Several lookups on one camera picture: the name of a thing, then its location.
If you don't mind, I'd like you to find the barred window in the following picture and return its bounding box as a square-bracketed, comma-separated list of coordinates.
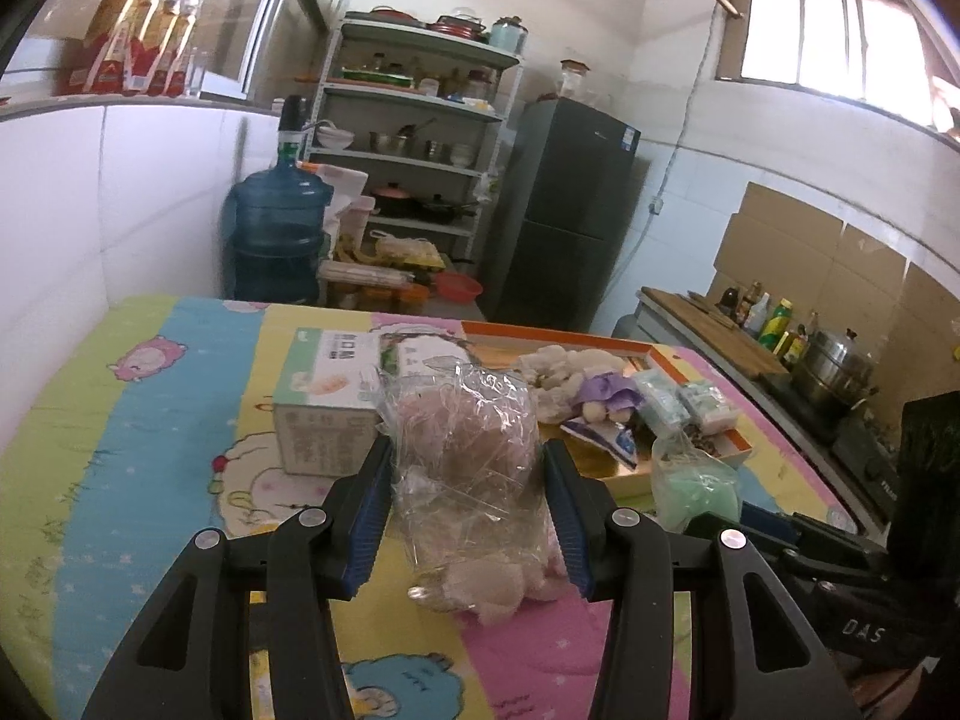
[716, 0, 960, 140]

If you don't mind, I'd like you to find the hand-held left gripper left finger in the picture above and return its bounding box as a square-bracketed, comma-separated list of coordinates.
[82, 435, 395, 720]

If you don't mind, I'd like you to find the wooden cutting board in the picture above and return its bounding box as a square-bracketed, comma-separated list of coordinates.
[641, 286, 788, 380]

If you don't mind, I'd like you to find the black pot with red lid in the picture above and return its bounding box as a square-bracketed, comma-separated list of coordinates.
[373, 182, 417, 217]

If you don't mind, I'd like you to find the row of condiment bottles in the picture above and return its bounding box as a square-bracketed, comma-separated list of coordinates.
[716, 281, 811, 365]

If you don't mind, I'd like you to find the white wall cable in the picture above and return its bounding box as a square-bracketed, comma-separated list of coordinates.
[611, 52, 713, 301]

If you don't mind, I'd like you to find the black water jug pump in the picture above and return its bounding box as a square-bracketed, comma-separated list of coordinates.
[276, 96, 308, 166]

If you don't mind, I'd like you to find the cartoon printed bed sheet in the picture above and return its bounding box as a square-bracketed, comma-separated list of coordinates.
[0, 294, 856, 720]

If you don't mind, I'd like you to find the white plastic bin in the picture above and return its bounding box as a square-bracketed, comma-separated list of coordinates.
[334, 196, 376, 256]

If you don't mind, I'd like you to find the blue water jug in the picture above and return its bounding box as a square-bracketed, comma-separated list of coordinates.
[229, 163, 335, 305]

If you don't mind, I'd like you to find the red plastic basin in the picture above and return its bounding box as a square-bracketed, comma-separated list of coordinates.
[435, 272, 483, 302]

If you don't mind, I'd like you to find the green cloth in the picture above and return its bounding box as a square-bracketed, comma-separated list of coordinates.
[651, 427, 743, 535]

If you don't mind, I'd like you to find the bag of yellow noodles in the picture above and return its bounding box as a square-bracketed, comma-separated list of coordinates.
[373, 231, 440, 267]

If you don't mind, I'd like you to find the stainless steel steamer pot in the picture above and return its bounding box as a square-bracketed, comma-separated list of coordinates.
[793, 328, 878, 410]

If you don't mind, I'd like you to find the blue and white snack packet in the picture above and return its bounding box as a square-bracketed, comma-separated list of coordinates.
[561, 418, 640, 470]

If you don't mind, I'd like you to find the cooking oil bottle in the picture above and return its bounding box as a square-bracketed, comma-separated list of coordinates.
[180, 0, 205, 98]
[154, 0, 188, 97]
[64, 0, 151, 95]
[124, 0, 170, 95]

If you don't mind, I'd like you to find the aluminium sliding window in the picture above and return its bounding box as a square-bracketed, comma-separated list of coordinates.
[187, 0, 353, 102]

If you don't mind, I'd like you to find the clear plastic food container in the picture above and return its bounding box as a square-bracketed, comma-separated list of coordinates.
[319, 259, 428, 308]

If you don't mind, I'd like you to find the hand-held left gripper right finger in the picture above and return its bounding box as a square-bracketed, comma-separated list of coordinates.
[541, 439, 863, 720]

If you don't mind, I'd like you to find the orange cardboard box tray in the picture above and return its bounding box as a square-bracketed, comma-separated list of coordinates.
[459, 320, 753, 496]

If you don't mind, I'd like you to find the white metal shelf rack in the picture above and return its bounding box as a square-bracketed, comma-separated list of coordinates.
[304, 11, 522, 271]

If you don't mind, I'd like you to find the brown cardboard splash guard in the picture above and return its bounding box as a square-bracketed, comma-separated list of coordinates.
[712, 181, 960, 428]

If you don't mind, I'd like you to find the black wok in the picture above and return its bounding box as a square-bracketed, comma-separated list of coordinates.
[416, 195, 477, 224]

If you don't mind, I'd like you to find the dark grey refrigerator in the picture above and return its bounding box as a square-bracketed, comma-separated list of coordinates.
[480, 97, 642, 331]

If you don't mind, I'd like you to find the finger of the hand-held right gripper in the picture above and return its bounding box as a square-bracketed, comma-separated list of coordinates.
[697, 502, 893, 582]

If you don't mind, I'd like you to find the red pot with glass lid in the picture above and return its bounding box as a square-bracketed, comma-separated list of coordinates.
[431, 9, 488, 37]

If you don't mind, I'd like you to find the black gas stove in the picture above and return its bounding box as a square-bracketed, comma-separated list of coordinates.
[761, 371, 901, 511]

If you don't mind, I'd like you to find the white soft tissue pack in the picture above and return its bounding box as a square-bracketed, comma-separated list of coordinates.
[636, 369, 692, 437]
[679, 381, 737, 434]

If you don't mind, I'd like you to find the teal enamel pot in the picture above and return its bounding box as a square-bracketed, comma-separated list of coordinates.
[489, 15, 528, 55]

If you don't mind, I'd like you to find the green and white carton box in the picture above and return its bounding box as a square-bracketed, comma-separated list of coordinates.
[271, 328, 383, 475]

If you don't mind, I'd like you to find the teddy bear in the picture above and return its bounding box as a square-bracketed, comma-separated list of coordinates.
[514, 345, 638, 425]

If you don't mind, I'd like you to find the floral tissue box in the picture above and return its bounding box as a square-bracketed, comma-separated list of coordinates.
[375, 324, 481, 391]

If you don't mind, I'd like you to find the pink plush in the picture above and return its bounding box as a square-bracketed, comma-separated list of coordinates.
[375, 362, 572, 625]

